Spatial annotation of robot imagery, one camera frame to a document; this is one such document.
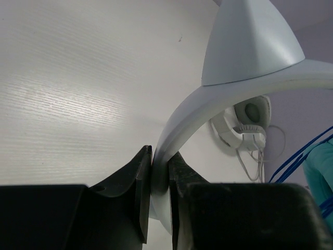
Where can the teal cat-ear headphones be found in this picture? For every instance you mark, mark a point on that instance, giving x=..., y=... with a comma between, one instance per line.
x=251, y=51

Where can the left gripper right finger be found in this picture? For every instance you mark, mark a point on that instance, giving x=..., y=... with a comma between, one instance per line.
x=208, y=215

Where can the white grey headphones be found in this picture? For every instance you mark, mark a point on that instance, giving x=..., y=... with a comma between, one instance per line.
x=242, y=126

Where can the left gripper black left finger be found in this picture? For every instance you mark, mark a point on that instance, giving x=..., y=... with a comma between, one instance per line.
x=112, y=214

